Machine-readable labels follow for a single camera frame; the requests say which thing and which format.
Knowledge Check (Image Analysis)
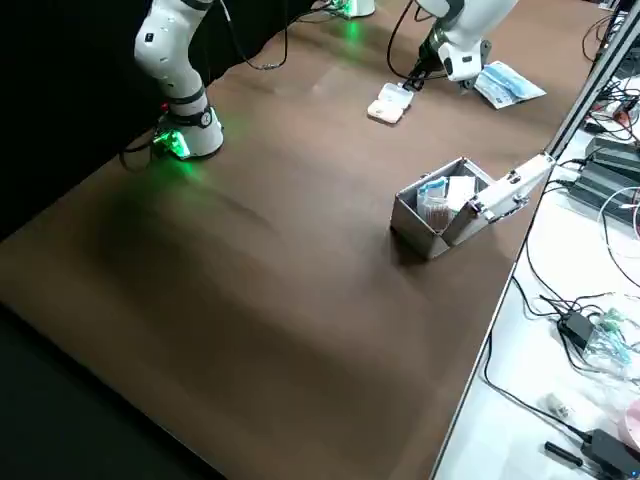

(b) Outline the small silver connector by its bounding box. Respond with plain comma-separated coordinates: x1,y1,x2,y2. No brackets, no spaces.
543,392,575,418

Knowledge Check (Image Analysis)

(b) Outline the large black power adapter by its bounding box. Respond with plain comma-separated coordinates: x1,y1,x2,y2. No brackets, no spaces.
581,427,640,477

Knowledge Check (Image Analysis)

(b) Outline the small white medicine box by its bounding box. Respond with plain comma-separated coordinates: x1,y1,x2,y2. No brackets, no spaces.
366,81,415,126

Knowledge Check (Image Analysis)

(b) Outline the blue white mask packet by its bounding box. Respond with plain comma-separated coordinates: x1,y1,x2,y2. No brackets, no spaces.
472,74,526,110
482,60,547,101

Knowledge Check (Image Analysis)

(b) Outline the white cable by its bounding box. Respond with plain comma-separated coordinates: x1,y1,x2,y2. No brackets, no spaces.
597,187,640,291

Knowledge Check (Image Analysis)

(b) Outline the cotton swab packet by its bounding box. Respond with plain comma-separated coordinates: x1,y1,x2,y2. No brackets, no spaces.
422,197,454,232

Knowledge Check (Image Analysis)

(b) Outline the black power brick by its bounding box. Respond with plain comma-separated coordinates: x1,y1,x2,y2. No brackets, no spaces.
583,135,640,169
569,162,640,212

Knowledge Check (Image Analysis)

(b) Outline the blue edged clear sachet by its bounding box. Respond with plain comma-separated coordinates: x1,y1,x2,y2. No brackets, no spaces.
417,177,450,199

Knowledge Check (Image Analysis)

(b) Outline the aluminium first aid case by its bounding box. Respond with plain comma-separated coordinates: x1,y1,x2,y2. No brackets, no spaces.
389,155,556,261

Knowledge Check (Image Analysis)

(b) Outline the aluminium upright post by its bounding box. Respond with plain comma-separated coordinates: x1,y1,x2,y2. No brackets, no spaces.
543,13,640,162

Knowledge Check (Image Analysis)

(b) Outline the black stick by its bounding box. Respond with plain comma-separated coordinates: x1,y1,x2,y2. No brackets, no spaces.
543,439,585,468

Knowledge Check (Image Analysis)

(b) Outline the white gauze box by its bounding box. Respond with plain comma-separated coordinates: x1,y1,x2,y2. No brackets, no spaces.
446,174,477,214

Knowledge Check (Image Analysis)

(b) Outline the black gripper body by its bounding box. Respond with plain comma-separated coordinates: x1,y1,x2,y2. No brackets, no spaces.
418,34,444,70

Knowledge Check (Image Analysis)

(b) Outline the small black power adapter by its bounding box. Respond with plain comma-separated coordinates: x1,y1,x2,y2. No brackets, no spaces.
557,310,596,352

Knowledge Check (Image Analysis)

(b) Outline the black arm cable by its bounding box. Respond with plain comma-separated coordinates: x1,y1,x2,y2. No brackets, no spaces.
214,0,294,72
386,0,437,84

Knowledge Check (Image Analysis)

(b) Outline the clear plastic bag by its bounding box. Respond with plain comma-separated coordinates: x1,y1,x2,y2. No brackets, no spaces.
583,305,632,372

